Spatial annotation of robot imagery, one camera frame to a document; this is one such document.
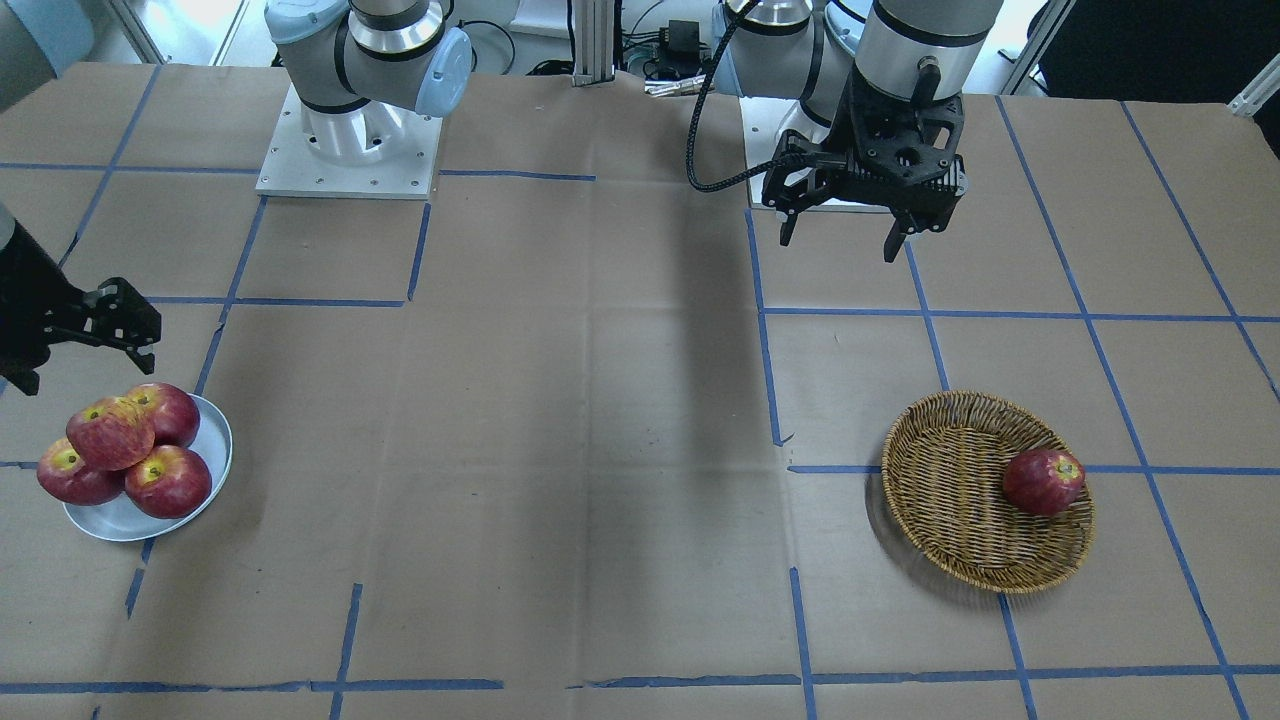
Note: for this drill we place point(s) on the light blue plate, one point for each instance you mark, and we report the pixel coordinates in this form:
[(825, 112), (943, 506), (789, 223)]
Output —
[(120, 521)]

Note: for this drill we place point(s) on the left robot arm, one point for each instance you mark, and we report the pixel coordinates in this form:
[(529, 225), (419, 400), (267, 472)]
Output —
[(805, 50)]

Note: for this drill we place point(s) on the dark red apple in basket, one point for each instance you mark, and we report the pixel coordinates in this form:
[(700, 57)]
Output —
[(1043, 481)]

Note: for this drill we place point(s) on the black power adapter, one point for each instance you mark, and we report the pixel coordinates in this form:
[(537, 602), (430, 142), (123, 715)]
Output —
[(680, 40)]

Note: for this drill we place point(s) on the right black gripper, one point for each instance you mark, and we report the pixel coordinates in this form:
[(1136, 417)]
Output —
[(32, 290)]

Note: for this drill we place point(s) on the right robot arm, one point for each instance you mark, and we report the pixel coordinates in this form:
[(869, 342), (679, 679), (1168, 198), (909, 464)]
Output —
[(370, 83)]

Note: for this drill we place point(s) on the aluminium frame post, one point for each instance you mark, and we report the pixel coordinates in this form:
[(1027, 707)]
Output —
[(595, 41)]

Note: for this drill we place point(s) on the wicker basket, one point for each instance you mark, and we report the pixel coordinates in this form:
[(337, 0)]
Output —
[(942, 472)]

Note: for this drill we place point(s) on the red apple plate front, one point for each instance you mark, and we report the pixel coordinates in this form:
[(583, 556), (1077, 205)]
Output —
[(170, 483)]

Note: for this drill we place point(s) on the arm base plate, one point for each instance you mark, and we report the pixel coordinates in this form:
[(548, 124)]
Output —
[(374, 152), (763, 121)]

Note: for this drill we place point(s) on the red apple plate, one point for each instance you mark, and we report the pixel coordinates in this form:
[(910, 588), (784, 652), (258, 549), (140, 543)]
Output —
[(173, 414), (170, 483), (63, 474)]

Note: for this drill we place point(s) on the red yellow apple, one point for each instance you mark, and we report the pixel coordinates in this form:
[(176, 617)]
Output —
[(111, 434)]

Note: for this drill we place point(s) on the red apple plate back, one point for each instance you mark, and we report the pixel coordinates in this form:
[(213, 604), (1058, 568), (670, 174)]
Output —
[(173, 414)]

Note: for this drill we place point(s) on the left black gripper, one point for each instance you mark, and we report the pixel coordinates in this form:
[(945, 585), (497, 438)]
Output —
[(838, 137)]

